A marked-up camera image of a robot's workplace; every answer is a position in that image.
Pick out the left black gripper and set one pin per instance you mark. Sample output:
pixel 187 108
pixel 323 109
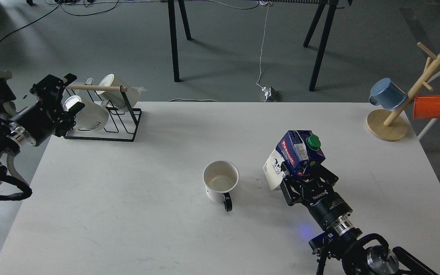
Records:
pixel 47 116

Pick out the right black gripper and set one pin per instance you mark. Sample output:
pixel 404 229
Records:
pixel 316 194

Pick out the blue white milk carton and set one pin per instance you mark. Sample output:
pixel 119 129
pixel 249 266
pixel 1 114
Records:
pixel 300 151

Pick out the white smiley mug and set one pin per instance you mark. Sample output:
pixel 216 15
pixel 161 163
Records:
pixel 220 178

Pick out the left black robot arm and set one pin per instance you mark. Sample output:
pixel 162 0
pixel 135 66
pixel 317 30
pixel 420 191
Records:
pixel 12 138

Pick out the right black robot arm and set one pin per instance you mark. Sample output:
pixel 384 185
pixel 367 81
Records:
pixel 359 255

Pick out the white mug front rack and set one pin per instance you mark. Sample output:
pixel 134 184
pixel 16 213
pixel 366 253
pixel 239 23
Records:
pixel 92 117

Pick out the white mug rack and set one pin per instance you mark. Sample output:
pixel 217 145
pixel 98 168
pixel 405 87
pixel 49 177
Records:
pixel 115 97
pixel 92 117

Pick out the white mug rear rack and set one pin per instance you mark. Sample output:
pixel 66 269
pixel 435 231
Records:
pixel 115 97

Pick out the grey power adapter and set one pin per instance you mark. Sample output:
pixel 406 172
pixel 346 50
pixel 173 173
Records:
pixel 270 94

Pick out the wooden mug tree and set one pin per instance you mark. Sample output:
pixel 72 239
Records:
pixel 389 125

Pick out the blue mug on tree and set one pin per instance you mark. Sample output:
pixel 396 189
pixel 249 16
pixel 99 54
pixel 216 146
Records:
pixel 387 94

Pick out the orange mug on tree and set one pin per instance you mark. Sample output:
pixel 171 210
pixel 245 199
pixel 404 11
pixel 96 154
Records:
pixel 426 107

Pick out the black table legs right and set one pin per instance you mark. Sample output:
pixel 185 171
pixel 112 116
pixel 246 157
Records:
pixel 332 7

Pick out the black wire mug rack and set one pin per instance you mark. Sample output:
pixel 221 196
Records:
pixel 121 127

